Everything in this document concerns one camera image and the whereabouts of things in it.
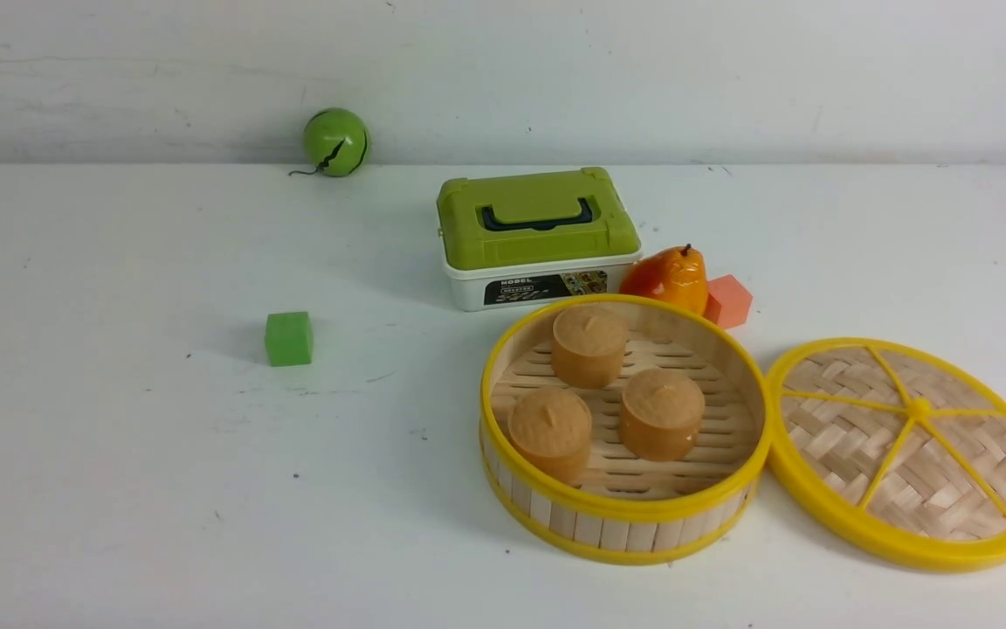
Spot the brown toy bun back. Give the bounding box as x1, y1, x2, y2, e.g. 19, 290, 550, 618
551, 304, 630, 390

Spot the green cube block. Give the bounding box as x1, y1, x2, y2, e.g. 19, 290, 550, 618
264, 311, 314, 367

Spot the brown toy bun right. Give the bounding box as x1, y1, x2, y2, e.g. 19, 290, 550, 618
618, 368, 704, 462

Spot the orange toy pear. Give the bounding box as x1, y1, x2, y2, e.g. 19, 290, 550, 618
619, 244, 709, 315

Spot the brown toy bun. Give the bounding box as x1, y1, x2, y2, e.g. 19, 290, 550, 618
551, 304, 630, 390
618, 368, 704, 462
507, 389, 592, 487

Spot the salmon pink cube block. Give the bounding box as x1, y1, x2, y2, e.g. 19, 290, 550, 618
704, 274, 752, 329

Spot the green toy watermelon ball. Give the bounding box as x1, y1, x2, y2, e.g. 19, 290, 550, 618
288, 107, 372, 176

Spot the brown toy bun left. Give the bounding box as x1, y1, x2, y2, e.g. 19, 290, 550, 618
507, 389, 592, 487

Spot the green lidded white toolbox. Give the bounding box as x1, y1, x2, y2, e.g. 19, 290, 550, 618
436, 167, 643, 312

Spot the yellow bamboo steamer basket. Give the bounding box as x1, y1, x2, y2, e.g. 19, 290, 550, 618
479, 294, 777, 565

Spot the yellow rimmed woven steamer lid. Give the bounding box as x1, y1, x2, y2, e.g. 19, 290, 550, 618
765, 337, 1006, 572

